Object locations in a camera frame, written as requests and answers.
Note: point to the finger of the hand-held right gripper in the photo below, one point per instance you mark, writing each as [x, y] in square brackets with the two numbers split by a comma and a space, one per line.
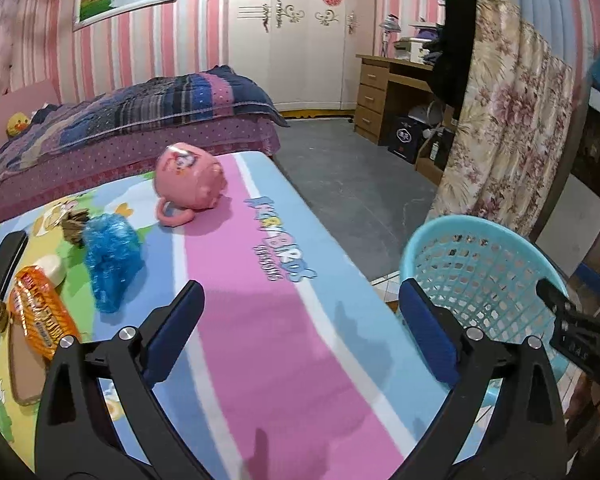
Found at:
[555, 295]
[597, 277]

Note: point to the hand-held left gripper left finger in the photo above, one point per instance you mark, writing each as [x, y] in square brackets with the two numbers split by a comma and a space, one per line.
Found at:
[175, 330]

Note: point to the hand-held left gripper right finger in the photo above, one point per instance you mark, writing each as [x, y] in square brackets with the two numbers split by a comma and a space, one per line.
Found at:
[430, 332]

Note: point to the turquoise plastic basket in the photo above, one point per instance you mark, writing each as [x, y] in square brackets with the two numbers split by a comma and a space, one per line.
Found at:
[480, 260]

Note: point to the blue plastic cover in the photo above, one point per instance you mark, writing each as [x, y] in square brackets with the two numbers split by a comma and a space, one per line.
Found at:
[110, 260]

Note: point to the orange snack wrapper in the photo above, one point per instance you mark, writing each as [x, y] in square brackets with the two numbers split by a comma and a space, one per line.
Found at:
[40, 310]

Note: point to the white oval piece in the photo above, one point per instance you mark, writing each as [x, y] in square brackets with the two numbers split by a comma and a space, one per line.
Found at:
[50, 269]

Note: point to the olive wrapper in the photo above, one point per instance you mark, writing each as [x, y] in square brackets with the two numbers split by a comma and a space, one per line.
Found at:
[75, 227]

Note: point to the person's right hand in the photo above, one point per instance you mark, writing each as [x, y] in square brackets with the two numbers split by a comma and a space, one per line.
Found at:
[577, 397]

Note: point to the cartoon bird printed tablecloth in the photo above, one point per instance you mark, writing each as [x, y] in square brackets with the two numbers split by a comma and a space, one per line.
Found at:
[280, 340]

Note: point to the dark cabinet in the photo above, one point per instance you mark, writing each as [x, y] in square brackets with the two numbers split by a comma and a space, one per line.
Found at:
[597, 155]

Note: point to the pink mug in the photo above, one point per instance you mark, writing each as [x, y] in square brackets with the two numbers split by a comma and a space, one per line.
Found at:
[195, 180]

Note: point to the tan phone case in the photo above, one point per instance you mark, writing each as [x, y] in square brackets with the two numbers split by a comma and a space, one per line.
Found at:
[22, 377]

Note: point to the cardboard box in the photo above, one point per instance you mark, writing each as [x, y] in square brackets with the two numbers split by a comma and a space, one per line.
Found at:
[432, 160]

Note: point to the floral beige curtain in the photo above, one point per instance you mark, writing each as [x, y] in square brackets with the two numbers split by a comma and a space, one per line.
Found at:
[510, 125]

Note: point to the bed with purple skirt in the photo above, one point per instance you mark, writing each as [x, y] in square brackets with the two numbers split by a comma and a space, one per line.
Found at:
[130, 155]

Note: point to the black zip case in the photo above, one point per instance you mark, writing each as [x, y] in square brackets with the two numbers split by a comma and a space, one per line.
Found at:
[5, 265]

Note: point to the black carton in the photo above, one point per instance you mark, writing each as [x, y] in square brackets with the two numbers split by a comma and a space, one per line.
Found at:
[405, 140]

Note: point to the white floor fan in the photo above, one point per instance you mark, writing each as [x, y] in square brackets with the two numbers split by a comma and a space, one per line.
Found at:
[427, 112]

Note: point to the plaid patchwork quilt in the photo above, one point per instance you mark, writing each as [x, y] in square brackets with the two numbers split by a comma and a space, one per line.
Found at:
[130, 110]

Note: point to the wooden desk with drawers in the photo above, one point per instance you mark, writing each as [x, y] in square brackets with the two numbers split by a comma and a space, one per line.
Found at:
[372, 100]

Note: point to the yellow duck plush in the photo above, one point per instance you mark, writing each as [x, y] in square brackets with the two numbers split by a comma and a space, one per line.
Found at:
[18, 124]

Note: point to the black hanging garment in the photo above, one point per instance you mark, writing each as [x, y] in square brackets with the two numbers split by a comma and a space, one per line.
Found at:
[455, 45]

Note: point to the white printer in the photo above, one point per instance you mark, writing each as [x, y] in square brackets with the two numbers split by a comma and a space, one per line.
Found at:
[415, 50]

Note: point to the white wardrobe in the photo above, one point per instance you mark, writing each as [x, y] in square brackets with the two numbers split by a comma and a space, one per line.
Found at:
[305, 60]

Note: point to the desk lamp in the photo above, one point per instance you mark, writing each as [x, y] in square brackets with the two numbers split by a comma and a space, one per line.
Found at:
[390, 27]

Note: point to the pink patterned curtain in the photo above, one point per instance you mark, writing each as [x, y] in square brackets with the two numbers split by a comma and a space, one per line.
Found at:
[5, 35]

